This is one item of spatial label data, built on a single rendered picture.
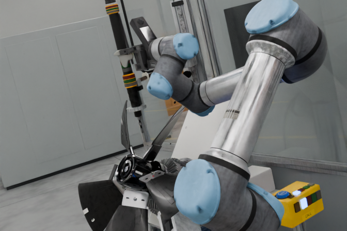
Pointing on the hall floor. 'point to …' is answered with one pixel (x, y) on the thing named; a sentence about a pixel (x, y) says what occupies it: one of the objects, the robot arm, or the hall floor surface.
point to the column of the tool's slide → (187, 9)
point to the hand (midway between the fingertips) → (127, 49)
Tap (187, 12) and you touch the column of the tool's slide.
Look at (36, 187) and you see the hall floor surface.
